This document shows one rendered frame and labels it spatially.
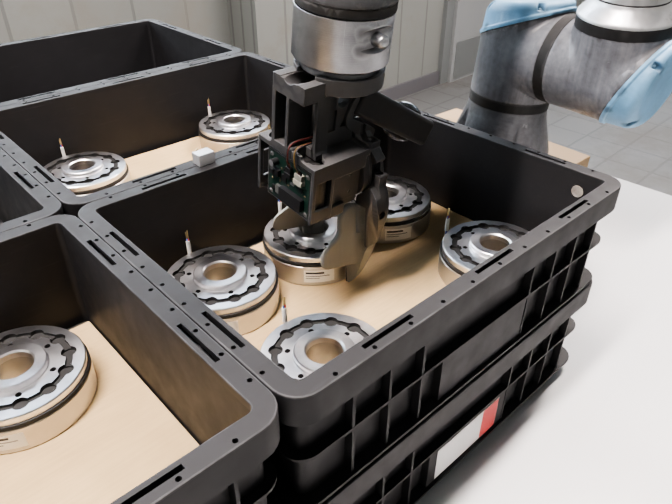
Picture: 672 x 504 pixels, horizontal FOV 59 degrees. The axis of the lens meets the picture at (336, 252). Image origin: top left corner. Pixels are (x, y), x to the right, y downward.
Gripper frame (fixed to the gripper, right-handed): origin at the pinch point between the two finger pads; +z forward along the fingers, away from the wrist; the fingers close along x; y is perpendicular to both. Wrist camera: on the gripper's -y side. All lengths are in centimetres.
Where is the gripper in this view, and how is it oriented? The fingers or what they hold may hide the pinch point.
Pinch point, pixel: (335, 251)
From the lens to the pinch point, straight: 59.6
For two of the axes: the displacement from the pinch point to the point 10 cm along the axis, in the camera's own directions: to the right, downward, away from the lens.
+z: -0.9, 7.7, 6.3
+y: -7.3, 3.8, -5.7
